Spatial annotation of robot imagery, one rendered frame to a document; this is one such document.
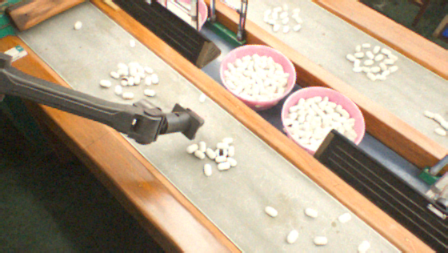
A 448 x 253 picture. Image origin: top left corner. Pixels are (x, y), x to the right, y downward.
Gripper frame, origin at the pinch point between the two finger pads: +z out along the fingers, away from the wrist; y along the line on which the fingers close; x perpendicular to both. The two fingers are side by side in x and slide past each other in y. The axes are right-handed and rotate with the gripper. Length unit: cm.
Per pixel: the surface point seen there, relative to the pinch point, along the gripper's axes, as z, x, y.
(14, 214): 5, 99, 64
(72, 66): -7, 12, 50
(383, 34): 65, -49, -19
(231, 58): 26.0, -15.2, 14.5
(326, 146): -18.4, -21.4, -38.0
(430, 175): 37, -19, -61
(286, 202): 3.8, 4.9, -34.9
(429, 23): 216, -74, -12
